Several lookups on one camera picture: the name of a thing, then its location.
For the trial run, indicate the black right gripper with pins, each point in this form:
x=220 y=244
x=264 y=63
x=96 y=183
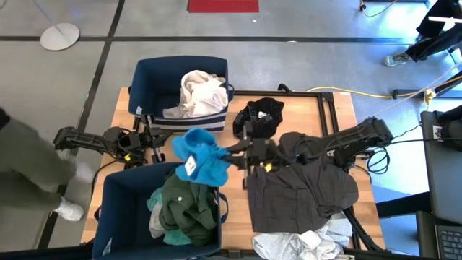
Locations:
x=260 y=150

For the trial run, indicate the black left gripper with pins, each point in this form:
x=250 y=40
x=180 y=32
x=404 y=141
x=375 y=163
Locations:
x=139 y=141

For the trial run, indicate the bright blue garment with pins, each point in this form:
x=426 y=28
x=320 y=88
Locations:
x=202 y=173

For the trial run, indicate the light pink garment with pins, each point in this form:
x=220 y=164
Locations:
x=209 y=104

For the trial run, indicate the dark green garment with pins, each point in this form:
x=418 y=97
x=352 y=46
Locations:
x=187 y=209

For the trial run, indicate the cream garment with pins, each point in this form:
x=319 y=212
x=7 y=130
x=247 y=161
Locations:
x=195 y=81

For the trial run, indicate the white cloth garment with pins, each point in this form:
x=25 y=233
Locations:
x=155 y=224

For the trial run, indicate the light grey garment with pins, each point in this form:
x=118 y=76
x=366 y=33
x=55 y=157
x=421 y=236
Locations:
x=288 y=245

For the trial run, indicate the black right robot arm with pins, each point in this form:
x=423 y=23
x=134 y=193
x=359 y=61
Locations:
x=361 y=139

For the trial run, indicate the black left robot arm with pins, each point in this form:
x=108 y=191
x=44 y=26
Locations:
x=83 y=139

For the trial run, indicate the black garment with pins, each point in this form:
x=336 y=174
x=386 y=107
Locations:
x=270 y=108

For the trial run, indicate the navy white striped fabric bin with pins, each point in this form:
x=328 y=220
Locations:
x=122 y=216
x=151 y=83

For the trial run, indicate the dark grey garment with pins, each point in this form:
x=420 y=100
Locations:
x=296 y=198

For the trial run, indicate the person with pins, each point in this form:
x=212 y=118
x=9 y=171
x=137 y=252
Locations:
x=29 y=162
x=433 y=43

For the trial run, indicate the white round floor stand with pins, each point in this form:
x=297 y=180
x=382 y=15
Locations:
x=59 y=36

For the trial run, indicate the red floor mat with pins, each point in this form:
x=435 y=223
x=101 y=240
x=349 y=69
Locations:
x=223 y=5

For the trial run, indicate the black beam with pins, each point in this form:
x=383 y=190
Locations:
x=400 y=206

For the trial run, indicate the black floor stand bar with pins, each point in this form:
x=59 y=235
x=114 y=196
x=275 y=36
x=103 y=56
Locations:
x=411 y=93

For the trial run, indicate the dark laptop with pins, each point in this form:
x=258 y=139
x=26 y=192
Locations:
x=447 y=242

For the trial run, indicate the black metal table frame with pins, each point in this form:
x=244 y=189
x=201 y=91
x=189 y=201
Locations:
x=296 y=93

